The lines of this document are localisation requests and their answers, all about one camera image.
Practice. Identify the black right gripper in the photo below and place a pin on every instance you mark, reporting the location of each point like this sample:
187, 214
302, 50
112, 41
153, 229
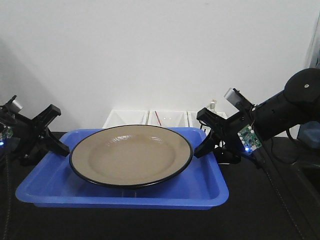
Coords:
223, 138

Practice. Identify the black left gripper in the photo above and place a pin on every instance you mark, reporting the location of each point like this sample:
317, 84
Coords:
32, 138

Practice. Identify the blue plastic tray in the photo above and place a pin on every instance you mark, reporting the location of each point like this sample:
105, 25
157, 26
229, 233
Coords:
53, 184

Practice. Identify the beige plate with black rim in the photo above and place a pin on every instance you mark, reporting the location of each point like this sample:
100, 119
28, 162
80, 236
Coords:
131, 156

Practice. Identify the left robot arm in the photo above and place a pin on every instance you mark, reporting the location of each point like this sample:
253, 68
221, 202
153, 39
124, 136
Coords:
29, 140

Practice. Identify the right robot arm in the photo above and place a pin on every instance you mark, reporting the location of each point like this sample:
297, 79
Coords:
298, 103

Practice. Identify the glass alcohol lamp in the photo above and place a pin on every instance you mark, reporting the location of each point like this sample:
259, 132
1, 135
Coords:
212, 106

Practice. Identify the right white storage bin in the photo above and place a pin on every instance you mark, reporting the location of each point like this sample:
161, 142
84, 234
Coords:
194, 123

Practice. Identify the white storage bin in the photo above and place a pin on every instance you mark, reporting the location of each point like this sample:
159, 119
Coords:
168, 118
194, 123
125, 117

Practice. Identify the green right circuit board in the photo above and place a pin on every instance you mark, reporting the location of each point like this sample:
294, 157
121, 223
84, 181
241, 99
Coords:
249, 139

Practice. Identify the green circuit board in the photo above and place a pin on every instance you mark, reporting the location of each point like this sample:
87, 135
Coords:
249, 139
6, 132

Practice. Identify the green left circuit board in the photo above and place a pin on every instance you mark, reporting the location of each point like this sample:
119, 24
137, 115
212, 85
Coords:
6, 132

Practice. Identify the middle white storage bin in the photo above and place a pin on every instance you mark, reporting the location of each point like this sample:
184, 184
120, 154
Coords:
168, 118

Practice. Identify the left white storage bin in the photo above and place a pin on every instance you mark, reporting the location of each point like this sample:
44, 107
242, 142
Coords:
125, 117

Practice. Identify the black lab sink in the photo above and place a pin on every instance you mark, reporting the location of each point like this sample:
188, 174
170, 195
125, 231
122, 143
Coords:
305, 178

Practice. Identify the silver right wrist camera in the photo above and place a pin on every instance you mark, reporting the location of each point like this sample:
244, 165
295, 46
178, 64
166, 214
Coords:
232, 96

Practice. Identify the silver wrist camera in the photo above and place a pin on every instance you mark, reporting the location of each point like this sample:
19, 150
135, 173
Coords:
232, 96
13, 105

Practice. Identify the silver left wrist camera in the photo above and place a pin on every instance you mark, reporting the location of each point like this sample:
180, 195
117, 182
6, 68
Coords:
13, 105

